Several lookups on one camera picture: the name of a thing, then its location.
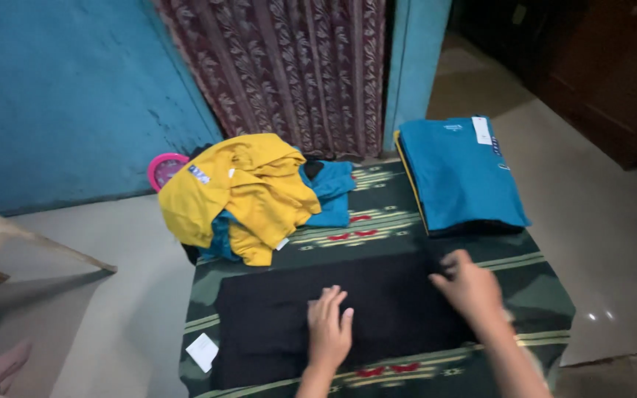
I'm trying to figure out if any person's left hand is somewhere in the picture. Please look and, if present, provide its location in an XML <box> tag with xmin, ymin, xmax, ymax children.
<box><xmin>307</xmin><ymin>285</ymin><xmax>355</xmax><ymax>371</ymax></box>

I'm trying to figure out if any person's right hand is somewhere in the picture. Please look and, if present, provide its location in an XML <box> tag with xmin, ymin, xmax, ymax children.
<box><xmin>428</xmin><ymin>249</ymin><xmax>505</xmax><ymax>328</ymax></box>

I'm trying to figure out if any black t-shirt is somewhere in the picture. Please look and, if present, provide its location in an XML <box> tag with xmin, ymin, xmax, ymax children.
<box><xmin>210</xmin><ymin>251</ymin><xmax>477</xmax><ymax>390</ymax></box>
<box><xmin>427</xmin><ymin>219</ymin><xmax>527</xmax><ymax>239</ymax></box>

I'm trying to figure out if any folded black t-shirt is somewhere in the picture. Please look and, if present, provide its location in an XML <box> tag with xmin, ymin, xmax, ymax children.
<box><xmin>427</xmin><ymin>219</ymin><xmax>527</xmax><ymax>239</ymax></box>

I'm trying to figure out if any green patterned mat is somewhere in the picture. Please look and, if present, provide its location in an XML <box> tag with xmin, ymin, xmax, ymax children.
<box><xmin>179</xmin><ymin>160</ymin><xmax>576</xmax><ymax>398</ymax></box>

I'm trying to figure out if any folded teal t-shirt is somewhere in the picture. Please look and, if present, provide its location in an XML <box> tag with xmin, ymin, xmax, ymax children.
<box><xmin>398</xmin><ymin>115</ymin><xmax>533</xmax><ymax>231</ymax></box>

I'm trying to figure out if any white paper tag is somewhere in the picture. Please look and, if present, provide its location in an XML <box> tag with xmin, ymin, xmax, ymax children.
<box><xmin>185</xmin><ymin>332</ymin><xmax>220</xmax><ymax>374</ymax></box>

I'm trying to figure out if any folded yellow t-shirt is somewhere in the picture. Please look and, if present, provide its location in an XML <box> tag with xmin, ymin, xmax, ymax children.
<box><xmin>393</xmin><ymin>130</ymin><xmax>430</xmax><ymax>233</ymax></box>

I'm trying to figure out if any crumpled teal t-shirt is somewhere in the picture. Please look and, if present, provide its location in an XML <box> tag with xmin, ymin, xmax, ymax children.
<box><xmin>295</xmin><ymin>160</ymin><xmax>357</xmax><ymax>229</ymax></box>

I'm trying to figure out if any white hang tag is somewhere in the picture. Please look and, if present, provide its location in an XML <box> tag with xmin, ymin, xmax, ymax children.
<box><xmin>471</xmin><ymin>116</ymin><xmax>494</xmax><ymax>146</ymax></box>

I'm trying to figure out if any crumpled yellow t-shirt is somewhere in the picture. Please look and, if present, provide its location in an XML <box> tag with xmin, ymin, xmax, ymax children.
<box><xmin>157</xmin><ymin>133</ymin><xmax>323</xmax><ymax>267</ymax></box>

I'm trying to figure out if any crumpled black garment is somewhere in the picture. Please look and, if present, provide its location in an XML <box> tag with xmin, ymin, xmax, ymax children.
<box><xmin>302</xmin><ymin>158</ymin><xmax>326</xmax><ymax>180</ymax></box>

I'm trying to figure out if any pink round container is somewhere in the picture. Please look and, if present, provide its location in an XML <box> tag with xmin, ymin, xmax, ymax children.
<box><xmin>147</xmin><ymin>153</ymin><xmax>191</xmax><ymax>193</ymax></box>

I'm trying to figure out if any dark wooden cabinet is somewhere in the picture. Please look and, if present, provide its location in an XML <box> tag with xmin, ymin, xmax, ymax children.
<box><xmin>448</xmin><ymin>0</ymin><xmax>637</xmax><ymax>173</ymax></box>

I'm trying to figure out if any maroon leaf-patterned curtain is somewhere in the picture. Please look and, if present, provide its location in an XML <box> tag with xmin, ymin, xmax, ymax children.
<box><xmin>153</xmin><ymin>0</ymin><xmax>389</xmax><ymax>161</ymax></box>

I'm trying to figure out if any beige plastic chair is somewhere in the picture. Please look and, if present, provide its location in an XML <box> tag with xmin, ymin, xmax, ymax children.
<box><xmin>0</xmin><ymin>213</ymin><xmax>119</xmax><ymax>299</ymax></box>

